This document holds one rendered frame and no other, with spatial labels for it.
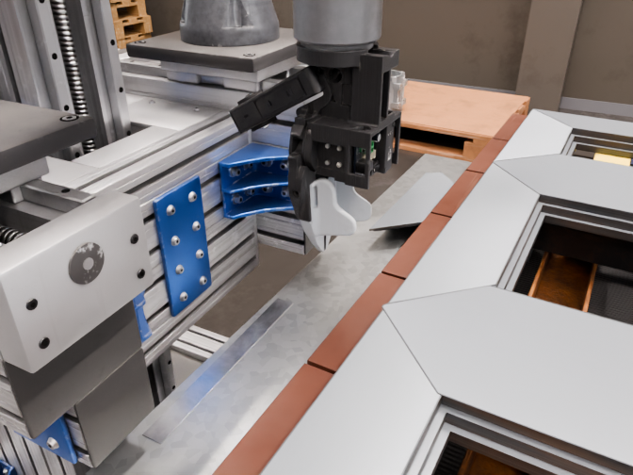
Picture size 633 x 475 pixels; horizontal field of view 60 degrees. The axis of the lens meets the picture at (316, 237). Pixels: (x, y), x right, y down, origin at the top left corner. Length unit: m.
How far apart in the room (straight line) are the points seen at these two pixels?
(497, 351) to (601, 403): 0.09
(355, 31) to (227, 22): 0.40
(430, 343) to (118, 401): 0.32
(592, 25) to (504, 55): 0.58
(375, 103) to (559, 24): 3.75
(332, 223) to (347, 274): 0.39
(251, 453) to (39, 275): 0.21
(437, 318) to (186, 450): 0.32
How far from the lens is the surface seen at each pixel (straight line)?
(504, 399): 0.50
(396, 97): 3.42
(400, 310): 0.57
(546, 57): 4.25
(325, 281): 0.91
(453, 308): 0.59
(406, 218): 1.03
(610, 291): 1.26
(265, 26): 0.86
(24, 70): 0.74
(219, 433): 0.69
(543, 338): 0.58
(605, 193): 0.91
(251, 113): 0.54
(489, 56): 4.48
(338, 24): 0.47
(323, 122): 0.50
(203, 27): 0.85
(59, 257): 0.45
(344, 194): 0.57
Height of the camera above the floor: 1.20
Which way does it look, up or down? 30 degrees down
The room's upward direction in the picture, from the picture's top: straight up
